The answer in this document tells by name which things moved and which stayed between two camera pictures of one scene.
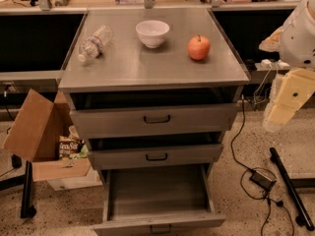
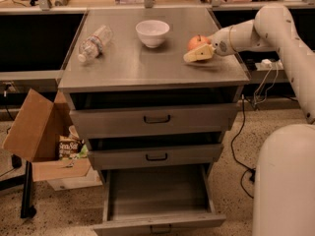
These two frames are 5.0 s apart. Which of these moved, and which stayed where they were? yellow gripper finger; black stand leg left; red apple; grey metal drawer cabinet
Moved: yellow gripper finger
Stayed: grey metal drawer cabinet; red apple; black stand leg left
